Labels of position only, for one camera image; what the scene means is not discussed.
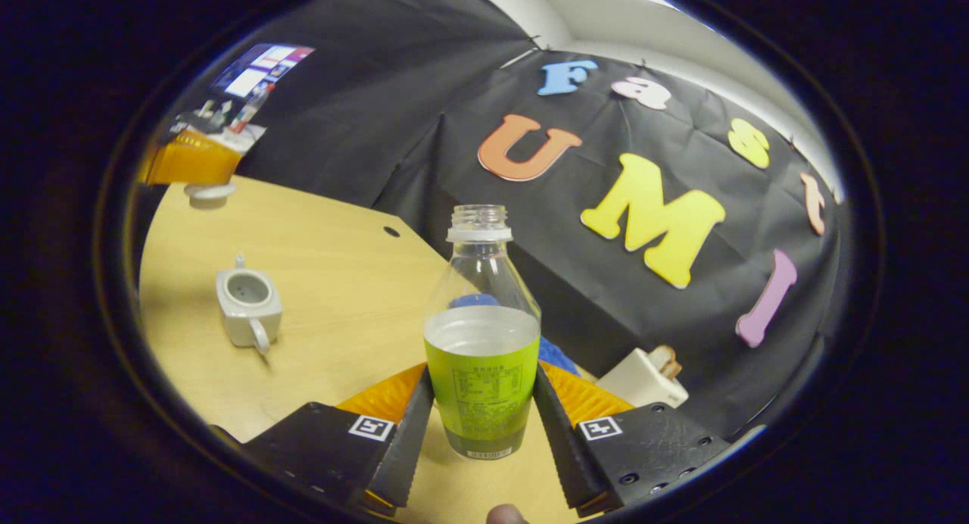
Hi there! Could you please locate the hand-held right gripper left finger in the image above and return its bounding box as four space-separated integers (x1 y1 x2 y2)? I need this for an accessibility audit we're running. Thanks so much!
242 363 437 514

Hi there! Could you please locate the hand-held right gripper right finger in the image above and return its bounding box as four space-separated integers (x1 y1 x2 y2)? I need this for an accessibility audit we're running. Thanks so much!
531 360 732 519

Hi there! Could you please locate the white teacup lid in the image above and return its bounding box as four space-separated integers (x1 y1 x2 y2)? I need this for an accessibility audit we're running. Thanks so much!
184 181 238 210

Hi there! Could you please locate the clear green-label water bottle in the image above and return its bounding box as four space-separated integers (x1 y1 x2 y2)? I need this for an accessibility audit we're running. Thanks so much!
422 204 543 461

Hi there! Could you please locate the white ceramic teacup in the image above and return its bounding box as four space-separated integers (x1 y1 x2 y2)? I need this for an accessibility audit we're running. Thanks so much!
215 254 284 356

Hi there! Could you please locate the red-cap plastic bottle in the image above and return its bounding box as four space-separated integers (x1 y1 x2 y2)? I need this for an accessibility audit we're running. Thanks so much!
230 84 275 136

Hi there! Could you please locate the small white side table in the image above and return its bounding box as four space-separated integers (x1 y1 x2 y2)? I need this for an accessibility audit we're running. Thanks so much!
170 111 267 155

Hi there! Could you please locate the blue towel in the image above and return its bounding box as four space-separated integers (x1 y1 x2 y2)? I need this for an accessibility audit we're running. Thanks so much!
450 293 581 378

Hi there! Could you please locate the white toaster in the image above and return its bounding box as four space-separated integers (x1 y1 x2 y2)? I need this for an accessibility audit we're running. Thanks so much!
597 346 690 410

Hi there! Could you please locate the computer monitor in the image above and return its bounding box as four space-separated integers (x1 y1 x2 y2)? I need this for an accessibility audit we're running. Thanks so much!
211 43 316 101

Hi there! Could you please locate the black backdrop cloth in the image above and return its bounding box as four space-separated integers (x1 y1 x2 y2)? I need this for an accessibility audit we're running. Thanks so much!
163 0 846 443

